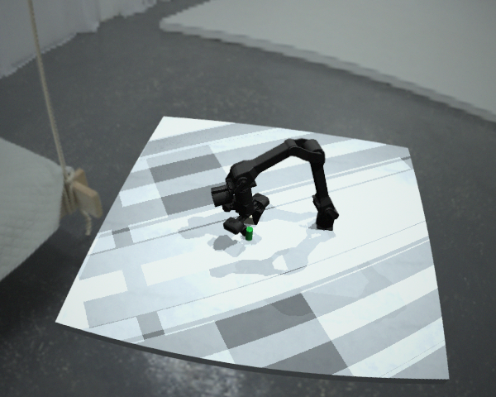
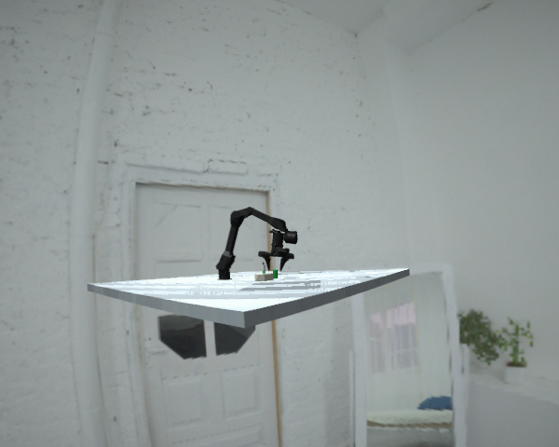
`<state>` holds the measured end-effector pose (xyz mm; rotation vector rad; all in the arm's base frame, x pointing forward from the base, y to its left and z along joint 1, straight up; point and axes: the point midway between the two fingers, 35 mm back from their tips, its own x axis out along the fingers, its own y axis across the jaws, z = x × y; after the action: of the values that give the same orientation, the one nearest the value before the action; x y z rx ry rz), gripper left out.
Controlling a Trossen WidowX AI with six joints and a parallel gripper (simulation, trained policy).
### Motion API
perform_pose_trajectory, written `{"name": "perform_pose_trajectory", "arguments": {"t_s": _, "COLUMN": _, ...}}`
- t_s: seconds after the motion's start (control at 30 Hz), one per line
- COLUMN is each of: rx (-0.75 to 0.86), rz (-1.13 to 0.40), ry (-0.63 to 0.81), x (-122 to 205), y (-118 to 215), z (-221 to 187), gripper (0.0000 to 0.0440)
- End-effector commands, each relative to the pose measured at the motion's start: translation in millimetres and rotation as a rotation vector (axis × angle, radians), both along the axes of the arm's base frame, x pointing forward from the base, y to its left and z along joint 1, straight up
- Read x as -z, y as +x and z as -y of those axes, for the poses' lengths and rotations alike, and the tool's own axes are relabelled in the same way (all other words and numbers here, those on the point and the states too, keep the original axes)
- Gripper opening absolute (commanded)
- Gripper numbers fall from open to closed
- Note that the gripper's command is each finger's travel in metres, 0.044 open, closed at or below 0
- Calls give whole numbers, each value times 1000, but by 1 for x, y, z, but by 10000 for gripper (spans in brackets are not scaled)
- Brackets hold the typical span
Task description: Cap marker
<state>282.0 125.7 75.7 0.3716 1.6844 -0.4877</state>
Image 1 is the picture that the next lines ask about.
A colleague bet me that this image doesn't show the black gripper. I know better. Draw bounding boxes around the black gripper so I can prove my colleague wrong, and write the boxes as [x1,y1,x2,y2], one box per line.
[223,193,269,237]

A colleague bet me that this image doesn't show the beige square block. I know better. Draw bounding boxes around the beige square block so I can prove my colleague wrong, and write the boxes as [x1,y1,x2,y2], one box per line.
[244,215,255,225]

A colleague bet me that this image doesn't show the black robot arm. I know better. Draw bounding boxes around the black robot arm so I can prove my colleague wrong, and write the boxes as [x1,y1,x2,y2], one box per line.
[211,138,340,231]

